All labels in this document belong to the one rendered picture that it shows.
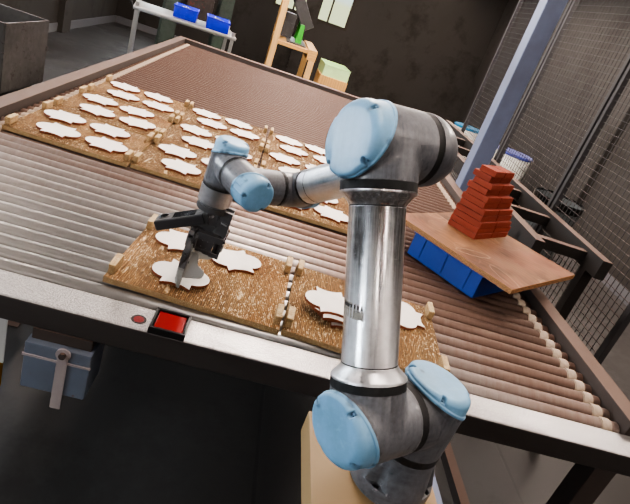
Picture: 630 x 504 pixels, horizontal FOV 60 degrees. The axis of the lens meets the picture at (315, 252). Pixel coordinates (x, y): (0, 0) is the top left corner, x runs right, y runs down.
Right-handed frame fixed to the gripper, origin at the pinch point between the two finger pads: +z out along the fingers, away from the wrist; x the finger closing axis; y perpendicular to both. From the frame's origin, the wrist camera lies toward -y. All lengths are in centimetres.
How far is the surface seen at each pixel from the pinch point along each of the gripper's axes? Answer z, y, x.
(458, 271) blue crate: -7, 82, 50
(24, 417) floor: 97, -41, 33
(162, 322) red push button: 1.6, 1.5, -18.7
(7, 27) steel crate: 42, -224, 340
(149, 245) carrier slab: 1.5, -10.9, 10.5
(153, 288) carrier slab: 1.2, -3.9, -8.3
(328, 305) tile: -4.1, 36.3, 2.1
